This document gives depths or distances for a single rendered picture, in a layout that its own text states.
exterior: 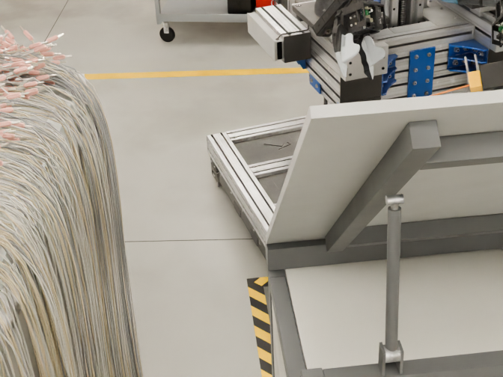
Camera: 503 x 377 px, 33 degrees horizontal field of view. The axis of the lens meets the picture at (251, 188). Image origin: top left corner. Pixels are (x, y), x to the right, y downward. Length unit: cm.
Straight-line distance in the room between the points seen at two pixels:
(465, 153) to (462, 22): 155
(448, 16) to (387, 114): 173
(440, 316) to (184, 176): 224
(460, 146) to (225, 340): 195
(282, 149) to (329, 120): 266
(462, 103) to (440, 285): 99
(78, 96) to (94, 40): 409
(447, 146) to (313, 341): 77
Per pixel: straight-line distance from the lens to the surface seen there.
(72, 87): 156
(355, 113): 113
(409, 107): 115
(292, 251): 210
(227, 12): 544
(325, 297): 204
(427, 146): 119
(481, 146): 131
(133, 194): 396
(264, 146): 382
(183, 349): 311
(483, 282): 213
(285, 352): 190
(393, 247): 144
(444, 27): 278
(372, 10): 186
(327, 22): 191
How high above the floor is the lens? 211
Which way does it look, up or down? 33 degrees down
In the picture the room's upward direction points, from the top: 3 degrees counter-clockwise
